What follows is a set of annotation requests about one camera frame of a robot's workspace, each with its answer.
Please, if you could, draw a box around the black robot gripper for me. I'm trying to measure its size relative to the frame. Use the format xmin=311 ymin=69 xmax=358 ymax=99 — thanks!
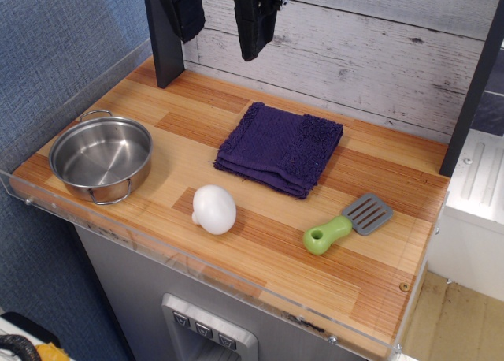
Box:
xmin=171 ymin=0 xmax=289 ymax=61

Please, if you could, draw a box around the dark left shelf post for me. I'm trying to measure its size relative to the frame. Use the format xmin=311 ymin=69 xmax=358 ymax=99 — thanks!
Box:
xmin=144 ymin=0 xmax=185 ymax=88

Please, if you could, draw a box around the dark right shelf post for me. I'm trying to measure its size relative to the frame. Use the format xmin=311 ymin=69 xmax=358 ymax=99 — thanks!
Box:
xmin=439 ymin=0 xmax=503 ymax=177

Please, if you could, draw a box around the green handled grey spatula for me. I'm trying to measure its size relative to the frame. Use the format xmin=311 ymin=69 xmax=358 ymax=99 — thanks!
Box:
xmin=302 ymin=193 xmax=394 ymax=255

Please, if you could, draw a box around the stainless steel pot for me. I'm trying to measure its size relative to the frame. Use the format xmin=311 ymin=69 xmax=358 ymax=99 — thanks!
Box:
xmin=49 ymin=110 xmax=154 ymax=206

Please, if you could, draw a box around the white toy sink unit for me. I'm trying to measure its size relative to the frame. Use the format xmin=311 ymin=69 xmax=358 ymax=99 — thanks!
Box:
xmin=426 ymin=41 xmax=504 ymax=303

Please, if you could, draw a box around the grey toy fridge cabinet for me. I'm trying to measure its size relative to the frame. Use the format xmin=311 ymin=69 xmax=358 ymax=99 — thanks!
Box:
xmin=76 ymin=227 xmax=360 ymax=360

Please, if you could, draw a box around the white toy mushroom egg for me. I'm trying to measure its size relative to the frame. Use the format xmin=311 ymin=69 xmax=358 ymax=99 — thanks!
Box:
xmin=191 ymin=184 xmax=237 ymax=235

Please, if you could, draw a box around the dark shelf post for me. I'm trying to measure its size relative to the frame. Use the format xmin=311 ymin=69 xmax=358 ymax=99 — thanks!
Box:
xmin=144 ymin=0 xmax=185 ymax=88
xmin=439 ymin=0 xmax=503 ymax=177

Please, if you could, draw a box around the purple folded towel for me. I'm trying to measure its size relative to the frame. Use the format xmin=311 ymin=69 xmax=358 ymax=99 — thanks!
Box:
xmin=214 ymin=102 xmax=343 ymax=199

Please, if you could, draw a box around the yellow and black object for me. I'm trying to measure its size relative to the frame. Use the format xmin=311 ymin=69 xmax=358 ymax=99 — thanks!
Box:
xmin=1 ymin=312 xmax=72 ymax=360

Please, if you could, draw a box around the clear acrylic guard rail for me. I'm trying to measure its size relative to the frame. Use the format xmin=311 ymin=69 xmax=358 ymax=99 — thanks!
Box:
xmin=11 ymin=35 xmax=448 ymax=360

